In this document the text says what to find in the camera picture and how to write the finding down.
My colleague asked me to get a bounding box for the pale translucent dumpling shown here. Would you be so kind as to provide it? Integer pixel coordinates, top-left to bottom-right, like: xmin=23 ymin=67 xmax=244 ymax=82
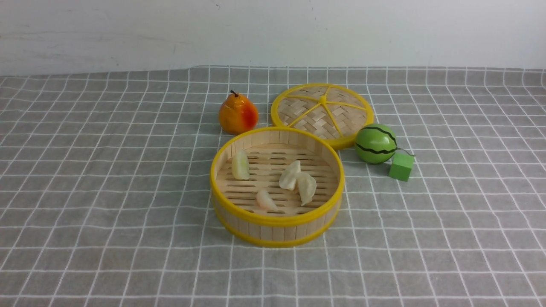
xmin=279 ymin=160 xmax=301 ymax=191

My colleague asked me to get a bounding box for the cream dumpling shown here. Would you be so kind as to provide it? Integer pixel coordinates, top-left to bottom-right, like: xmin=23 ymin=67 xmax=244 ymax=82
xmin=296 ymin=172 xmax=317 ymax=206

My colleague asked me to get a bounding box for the white dumpling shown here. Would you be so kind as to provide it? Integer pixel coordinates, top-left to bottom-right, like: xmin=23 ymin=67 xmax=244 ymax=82
xmin=256 ymin=190 xmax=279 ymax=211

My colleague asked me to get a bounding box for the bamboo steamer tray yellow rim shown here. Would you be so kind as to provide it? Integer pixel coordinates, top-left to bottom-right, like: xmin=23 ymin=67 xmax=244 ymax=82
xmin=210 ymin=127 xmax=345 ymax=247

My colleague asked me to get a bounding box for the woven bamboo steamer lid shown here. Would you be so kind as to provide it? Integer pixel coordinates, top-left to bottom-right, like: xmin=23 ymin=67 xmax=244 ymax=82
xmin=270 ymin=83 xmax=375 ymax=151

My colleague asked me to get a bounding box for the orange toy pear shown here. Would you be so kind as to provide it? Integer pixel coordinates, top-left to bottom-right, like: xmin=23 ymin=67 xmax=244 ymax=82
xmin=218 ymin=90 xmax=259 ymax=135

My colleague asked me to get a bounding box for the green toy watermelon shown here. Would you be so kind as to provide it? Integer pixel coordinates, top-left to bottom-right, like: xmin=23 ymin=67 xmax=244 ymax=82
xmin=354 ymin=124 xmax=398 ymax=165

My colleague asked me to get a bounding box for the green foam cube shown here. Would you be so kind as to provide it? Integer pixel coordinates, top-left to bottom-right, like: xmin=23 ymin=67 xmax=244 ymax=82
xmin=388 ymin=152 xmax=415 ymax=182

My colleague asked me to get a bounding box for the grey checked tablecloth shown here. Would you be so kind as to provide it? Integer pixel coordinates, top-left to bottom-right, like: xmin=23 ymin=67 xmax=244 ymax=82
xmin=0 ymin=66 xmax=546 ymax=307

